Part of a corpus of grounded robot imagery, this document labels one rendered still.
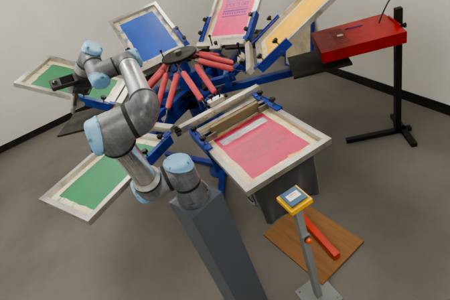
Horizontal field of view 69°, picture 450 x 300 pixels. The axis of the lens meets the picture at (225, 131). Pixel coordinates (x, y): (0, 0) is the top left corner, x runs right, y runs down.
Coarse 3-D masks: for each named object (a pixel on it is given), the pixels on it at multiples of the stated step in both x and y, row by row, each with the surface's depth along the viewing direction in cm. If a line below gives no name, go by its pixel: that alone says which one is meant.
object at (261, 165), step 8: (224, 136) 222; (248, 136) 214; (232, 144) 212; (232, 152) 205; (240, 160) 197; (256, 160) 192; (264, 160) 190; (272, 160) 188; (280, 160) 186; (248, 168) 189; (256, 168) 187; (264, 168) 185; (256, 176) 181
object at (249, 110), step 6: (252, 102) 226; (246, 108) 223; (252, 108) 225; (234, 114) 221; (240, 114) 222; (246, 114) 224; (222, 120) 219; (228, 120) 220; (234, 120) 222; (240, 120) 224; (210, 126) 218; (216, 126) 217; (222, 126) 219; (228, 126) 222; (216, 132) 219
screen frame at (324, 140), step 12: (240, 108) 239; (216, 120) 235; (288, 120) 212; (312, 132) 193; (324, 144) 183; (216, 156) 201; (300, 156) 179; (228, 168) 188; (276, 168) 177; (288, 168) 177; (240, 180) 177; (264, 180) 172; (252, 192) 172
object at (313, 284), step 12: (300, 204) 157; (300, 216) 167; (300, 228) 171; (300, 240) 181; (312, 252) 186; (312, 264) 191; (312, 276) 197; (300, 288) 220; (312, 288) 218; (324, 288) 216
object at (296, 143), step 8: (248, 120) 229; (272, 120) 221; (240, 128) 224; (256, 128) 219; (264, 128) 216; (280, 128) 211; (288, 136) 202; (296, 136) 200; (288, 144) 196; (296, 144) 194; (304, 144) 191; (272, 152) 194; (280, 152) 192; (288, 152) 190
